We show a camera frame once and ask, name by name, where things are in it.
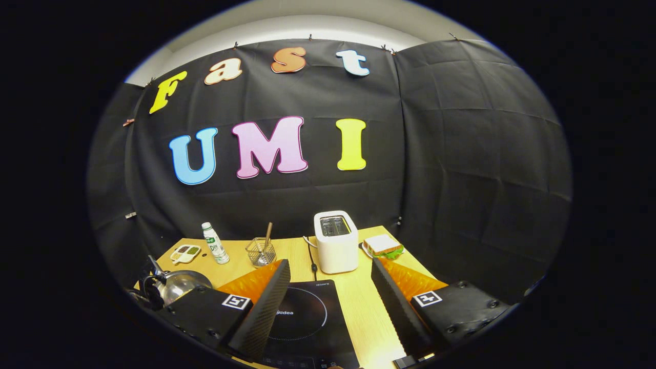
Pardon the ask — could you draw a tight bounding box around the white green-label drink bottle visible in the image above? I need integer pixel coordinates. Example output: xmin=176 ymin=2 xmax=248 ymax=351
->
xmin=201 ymin=222 xmax=231 ymax=265

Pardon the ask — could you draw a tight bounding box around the black induction cooktop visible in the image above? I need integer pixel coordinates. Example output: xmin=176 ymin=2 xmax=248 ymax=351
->
xmin=259 ymin=279 xmax=360 ymax=369

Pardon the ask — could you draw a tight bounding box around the small white bean dish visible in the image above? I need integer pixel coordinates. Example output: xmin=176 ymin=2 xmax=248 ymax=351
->
xmin=170 ymin=244 xmax=202 ymax=265

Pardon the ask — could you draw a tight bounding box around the black toaster cable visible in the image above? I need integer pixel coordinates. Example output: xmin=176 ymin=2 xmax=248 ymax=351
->
xmin=303 ymin=235 xmax=319 ymax=280

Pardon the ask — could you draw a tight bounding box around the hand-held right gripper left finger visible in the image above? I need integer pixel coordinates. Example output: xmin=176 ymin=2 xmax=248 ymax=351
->
xmin=164 ymin=259 xmax=292 ymax=362

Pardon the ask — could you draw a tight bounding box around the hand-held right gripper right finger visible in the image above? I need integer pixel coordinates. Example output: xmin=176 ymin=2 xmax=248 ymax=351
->
xmin=370 ymin=257 xmax=514 ymax=360

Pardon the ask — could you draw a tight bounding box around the wire mesh basket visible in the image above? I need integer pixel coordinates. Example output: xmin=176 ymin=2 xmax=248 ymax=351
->
xmin=245 ymin=237 xmax=278 ymax=268

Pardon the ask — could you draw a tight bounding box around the black backdrop cloth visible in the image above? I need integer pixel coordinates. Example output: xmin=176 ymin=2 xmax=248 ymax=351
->
xmin=86 ymin=38 xmax=573 ymax=308

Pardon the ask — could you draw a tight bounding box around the steel pot with black handles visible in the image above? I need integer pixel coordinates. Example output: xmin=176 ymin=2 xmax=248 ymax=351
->
xmin=138 ymin=255 xmax=214 ymax=310

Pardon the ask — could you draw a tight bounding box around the toy sandwich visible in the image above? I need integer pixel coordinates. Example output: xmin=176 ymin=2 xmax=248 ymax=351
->
xmin=361 ymin=234 xmax=405 ymax=260

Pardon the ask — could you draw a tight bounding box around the white toaster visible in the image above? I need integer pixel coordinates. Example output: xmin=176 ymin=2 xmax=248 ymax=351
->
xmin=314 ymin=211 xmax=359 ymax=274

